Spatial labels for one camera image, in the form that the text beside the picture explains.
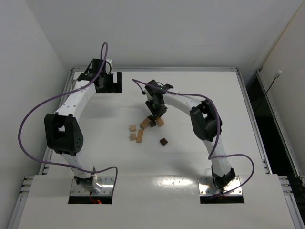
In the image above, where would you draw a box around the metal base plate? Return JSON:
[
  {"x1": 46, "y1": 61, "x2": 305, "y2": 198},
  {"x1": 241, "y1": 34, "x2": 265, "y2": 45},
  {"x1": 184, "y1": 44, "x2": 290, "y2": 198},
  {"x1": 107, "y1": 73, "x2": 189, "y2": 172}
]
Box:
[
  {"x1": 70, "y1": 176, "x2": 114, "y2": 196},
  {"x1": 198, "y1": 176, "x2": 243, "y2": 197}
]

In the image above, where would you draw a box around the purple cable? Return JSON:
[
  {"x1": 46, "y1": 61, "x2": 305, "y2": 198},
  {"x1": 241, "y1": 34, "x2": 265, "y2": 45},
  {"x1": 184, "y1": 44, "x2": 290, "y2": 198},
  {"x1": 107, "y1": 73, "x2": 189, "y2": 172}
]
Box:
[
  {"x1": 132, "y1": 79, "x2": 255, "y2": 198},
  {"x1": 18, "y1": 42, "x2": 118, "y2": 189}
]

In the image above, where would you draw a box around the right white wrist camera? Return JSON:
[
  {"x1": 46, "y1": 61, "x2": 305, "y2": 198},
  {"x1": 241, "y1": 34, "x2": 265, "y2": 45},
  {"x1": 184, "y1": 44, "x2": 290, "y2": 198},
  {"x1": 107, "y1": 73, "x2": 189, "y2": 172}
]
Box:
[{"x1": 144, "y1": 89, "x2": 153, "y2": 101}]

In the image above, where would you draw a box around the small light wood cube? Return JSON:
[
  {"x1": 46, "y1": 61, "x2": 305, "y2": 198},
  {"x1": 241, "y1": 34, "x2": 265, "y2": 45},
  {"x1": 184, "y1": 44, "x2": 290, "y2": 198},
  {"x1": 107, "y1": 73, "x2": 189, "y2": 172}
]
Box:
[
  {"x1": 130, "y1": 132, "x2": 137, "y2": 141},
  {"x1": 129, "y1": 124, "x2": 136, "y2": 132}
]

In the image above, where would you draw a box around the dark wood arch block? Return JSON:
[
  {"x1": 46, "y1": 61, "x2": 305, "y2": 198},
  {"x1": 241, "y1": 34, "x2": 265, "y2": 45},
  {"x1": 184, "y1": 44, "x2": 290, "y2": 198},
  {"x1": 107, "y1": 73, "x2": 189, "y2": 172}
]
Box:
[{"x1": 147, "y1": 115, "x2": 157, "y2": 127}]

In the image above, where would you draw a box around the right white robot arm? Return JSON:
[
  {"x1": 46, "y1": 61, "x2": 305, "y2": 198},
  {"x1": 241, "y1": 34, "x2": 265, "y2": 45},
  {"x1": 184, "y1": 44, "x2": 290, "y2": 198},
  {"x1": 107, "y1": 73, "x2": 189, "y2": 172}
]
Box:
[{"x1": 145, "y1": 80, "x2": 235, "y2": 192}]

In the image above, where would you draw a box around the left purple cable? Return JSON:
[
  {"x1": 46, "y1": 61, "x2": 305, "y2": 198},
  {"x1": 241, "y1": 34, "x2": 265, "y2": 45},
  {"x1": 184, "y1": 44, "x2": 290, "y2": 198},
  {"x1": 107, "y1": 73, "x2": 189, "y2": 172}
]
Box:
[{"x1": 18, "y1": 42, "x2": 118, "y2": 189}]

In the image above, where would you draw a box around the black wall cable with plug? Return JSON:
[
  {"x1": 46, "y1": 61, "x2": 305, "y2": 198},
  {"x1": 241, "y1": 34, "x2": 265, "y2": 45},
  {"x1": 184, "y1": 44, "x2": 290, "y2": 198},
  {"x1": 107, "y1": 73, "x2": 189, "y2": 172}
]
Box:
[{"x1": 254, "y1": 70, "x2": 283, "y2": 108}]

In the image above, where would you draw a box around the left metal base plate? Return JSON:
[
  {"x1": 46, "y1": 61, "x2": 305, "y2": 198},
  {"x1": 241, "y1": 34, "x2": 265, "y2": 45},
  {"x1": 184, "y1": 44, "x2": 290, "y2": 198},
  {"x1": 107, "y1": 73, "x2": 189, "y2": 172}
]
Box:
[{"x1": 70, "y1": 176, "x2": 114, "y2": 196}]

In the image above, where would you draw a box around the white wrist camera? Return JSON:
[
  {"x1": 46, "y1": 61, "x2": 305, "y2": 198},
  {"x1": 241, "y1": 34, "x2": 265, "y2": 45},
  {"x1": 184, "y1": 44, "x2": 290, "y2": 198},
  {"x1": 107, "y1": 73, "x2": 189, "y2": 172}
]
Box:
[
  {"x1": 105, "y1": 59, "x2": 113, "y2": 74},
  {"x1": 144, "y1": 89, "x2": 153, "y2": 101}
]

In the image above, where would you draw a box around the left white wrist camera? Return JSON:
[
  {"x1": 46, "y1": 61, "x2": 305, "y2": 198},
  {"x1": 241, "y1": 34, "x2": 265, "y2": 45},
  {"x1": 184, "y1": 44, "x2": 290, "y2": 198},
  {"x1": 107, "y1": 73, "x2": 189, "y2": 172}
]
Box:
[{"x1": 105, "y1": 59, "x2": 113, "y2": 74}]

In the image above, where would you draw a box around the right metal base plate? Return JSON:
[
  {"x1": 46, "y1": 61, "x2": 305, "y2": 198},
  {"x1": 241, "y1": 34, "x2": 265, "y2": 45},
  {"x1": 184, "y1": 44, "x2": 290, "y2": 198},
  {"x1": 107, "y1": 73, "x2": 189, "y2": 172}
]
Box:
[{"x1": 198, "y1": 176, "x2": 243, "y2": 197}]

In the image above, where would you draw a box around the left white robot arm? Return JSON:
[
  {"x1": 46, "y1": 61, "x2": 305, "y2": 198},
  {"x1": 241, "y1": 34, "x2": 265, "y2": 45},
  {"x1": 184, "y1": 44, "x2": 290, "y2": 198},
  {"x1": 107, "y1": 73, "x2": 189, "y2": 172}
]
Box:
[{"x1": 44, "y1": 59, "x2": 122, "y2": 194}]

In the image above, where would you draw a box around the small dark wood block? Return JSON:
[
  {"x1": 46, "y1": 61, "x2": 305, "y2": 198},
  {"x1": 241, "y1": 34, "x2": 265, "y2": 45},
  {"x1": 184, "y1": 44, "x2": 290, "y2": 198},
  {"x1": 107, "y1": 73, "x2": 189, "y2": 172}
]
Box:
[{"x1": 160, "y1": 138, "x2": 168, "y2": 146}]

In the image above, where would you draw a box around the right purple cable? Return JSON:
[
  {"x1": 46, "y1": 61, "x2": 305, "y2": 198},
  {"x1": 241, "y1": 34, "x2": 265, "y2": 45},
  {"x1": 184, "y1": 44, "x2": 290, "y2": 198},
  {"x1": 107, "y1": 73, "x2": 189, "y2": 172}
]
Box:
[{"x1": 132, "y1": 79, "x2": 255, "y2": 198}]

